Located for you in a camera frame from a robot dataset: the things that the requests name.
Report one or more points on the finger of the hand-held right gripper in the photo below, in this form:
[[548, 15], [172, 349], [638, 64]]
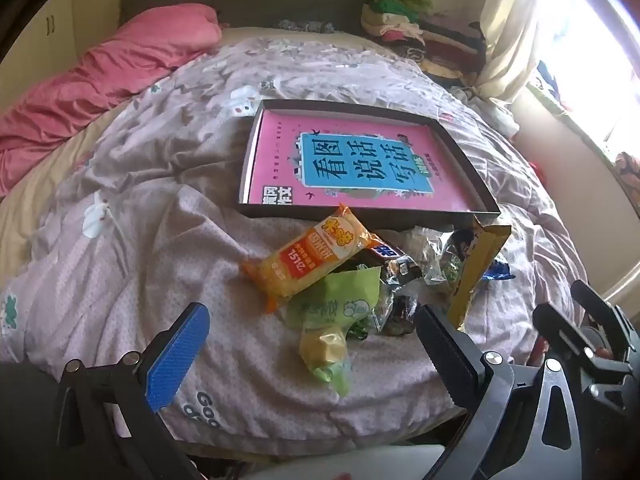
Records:
[[555, 325], [600, 310]]

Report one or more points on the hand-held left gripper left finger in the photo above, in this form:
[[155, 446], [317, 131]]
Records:
[[177, 355]]

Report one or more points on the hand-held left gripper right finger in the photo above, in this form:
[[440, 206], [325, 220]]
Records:
[[447, 355]]

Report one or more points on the cartoon noodle snack packet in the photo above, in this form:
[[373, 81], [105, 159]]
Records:
[[400, 310]]

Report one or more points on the blue biscuit packet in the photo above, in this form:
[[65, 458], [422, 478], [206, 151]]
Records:
[[500, 272]]

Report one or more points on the yellow wafer bar packet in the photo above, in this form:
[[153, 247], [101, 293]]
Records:
[[475, 270]]

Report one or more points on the green foil candy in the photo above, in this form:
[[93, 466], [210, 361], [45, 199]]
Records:
[[361, 330]]

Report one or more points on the brown chocolate bar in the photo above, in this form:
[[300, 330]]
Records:
[[387, 256]]

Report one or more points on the green cake packet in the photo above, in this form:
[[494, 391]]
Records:
[[340, 305]]

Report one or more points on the orange rice cracker packet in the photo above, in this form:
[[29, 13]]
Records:
[[310, 260]]

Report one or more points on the brown cardboard box tray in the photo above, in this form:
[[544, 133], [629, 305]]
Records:
[[270, 211]]

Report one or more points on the beige bed sheet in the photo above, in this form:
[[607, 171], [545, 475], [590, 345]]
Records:
[[30, 210]]

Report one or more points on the pink book with blue label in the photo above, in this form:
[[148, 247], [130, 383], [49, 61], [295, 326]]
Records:
[[280, 160]]

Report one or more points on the white crumpled cloth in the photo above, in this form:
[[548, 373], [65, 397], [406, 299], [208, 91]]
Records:
[[490, 107]]

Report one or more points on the colourful clothes on sill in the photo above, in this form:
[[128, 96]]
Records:
[[550, 85]]

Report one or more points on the window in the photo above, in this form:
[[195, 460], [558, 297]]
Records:
[[590, 35]]

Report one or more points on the cream curtain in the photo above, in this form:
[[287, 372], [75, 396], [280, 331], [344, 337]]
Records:
[[510, 35]]

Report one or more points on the pink duvet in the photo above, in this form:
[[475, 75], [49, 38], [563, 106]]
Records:
[[100, 70]]

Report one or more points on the pile of folded clothes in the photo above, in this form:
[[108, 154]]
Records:
[[425, 40]]

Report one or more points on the dark patterned cloth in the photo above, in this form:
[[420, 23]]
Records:
[[305, 26]]

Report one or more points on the cream wardrobe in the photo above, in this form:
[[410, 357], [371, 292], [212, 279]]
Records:
[[50, 25]]

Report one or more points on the grey headboard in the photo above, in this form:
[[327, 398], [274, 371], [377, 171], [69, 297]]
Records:
[[275, 5]]

